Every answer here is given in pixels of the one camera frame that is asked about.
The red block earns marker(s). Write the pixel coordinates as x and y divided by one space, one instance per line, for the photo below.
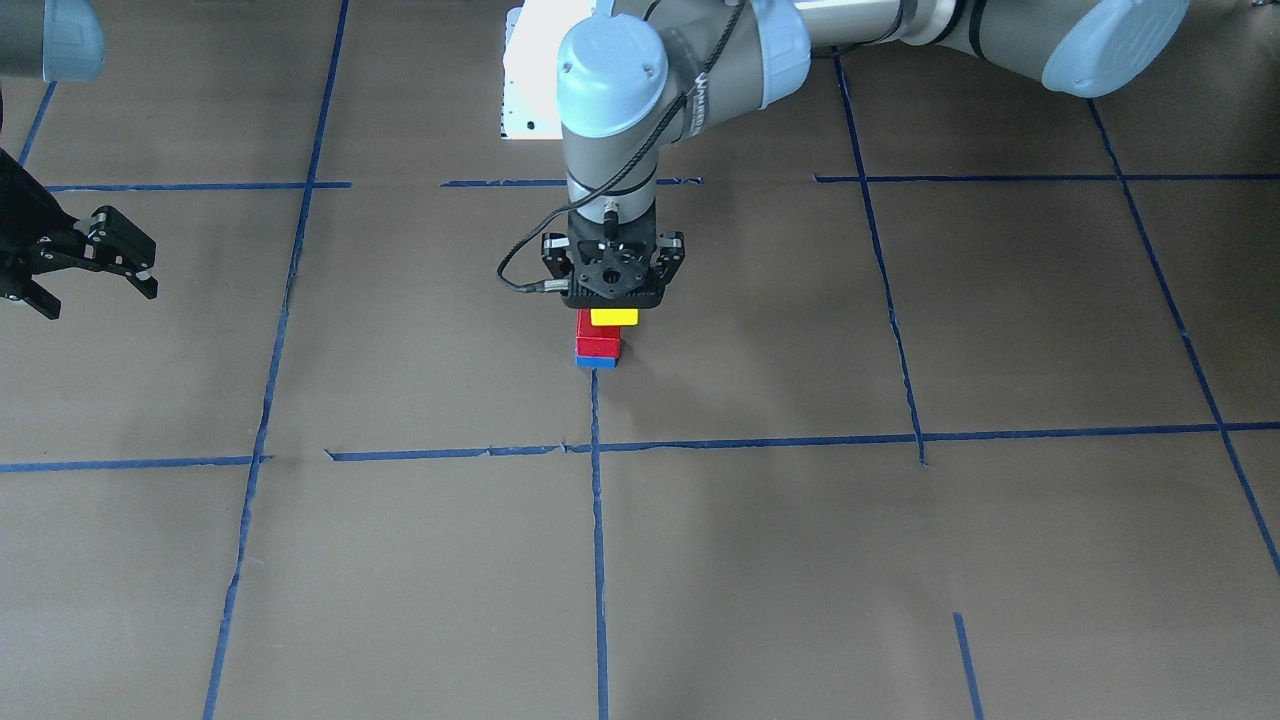
596 341

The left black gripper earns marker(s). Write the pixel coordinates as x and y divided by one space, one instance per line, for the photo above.
556 256

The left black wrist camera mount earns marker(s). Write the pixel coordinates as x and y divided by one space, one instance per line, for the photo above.
611 275

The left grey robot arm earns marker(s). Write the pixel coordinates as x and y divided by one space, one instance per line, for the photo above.
628 85

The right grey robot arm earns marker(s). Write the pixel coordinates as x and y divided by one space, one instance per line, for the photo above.
59 41

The white camera pillar with base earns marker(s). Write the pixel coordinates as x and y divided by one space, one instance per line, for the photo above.
534 31

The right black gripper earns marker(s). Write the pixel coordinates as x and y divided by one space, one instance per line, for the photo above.
20 228

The blue block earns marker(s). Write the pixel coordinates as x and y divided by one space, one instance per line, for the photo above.
596 362

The yellow block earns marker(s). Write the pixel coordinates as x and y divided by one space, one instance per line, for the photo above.
614 316

